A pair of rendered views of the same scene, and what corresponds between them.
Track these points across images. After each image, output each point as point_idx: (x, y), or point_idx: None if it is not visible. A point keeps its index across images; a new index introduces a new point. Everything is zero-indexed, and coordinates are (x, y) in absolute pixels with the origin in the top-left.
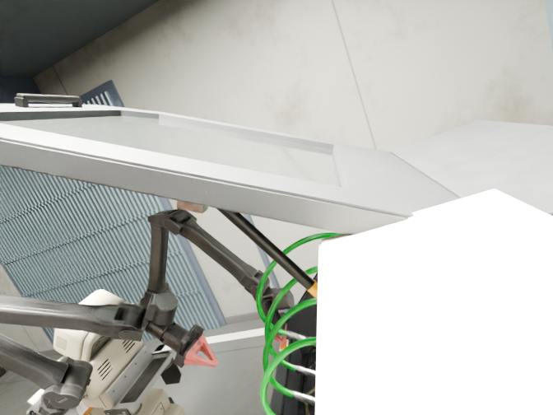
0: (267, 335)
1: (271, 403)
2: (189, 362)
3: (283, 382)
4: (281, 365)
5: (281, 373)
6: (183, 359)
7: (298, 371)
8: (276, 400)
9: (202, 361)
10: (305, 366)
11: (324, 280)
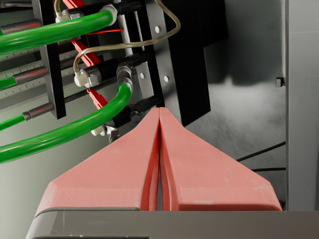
0: (30, 137)
1: (317, 106)
2: (197, 165)
3: (290, 151)
4: (301, 199)
5: (298, 177)
6: (200, 226)
7: (122, 80)
8: (301, 110)
9: (130, 131)
10: (255, 169)
11: None
